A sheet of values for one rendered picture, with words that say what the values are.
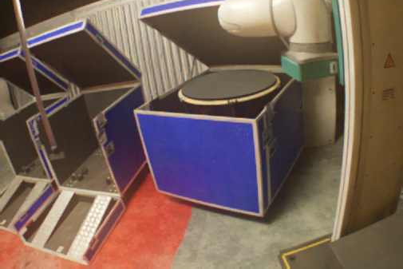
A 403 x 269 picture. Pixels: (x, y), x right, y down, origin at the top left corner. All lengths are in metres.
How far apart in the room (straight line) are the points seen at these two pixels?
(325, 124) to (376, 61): 2.42
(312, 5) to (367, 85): 0.31
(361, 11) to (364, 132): 0.41
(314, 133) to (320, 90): 0.50
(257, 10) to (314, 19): 0.19
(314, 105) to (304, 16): 2.35
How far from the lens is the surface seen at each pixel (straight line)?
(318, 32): 0.96
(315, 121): 3.32
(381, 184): 1.27
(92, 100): 3.74
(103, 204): 2.85
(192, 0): 2.18
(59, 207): 3.15
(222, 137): 2.02
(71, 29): 2.64
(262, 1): 1.00
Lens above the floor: 1.69
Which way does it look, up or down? 21 degrees down
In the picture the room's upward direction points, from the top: 10 degrees counter-clockwise
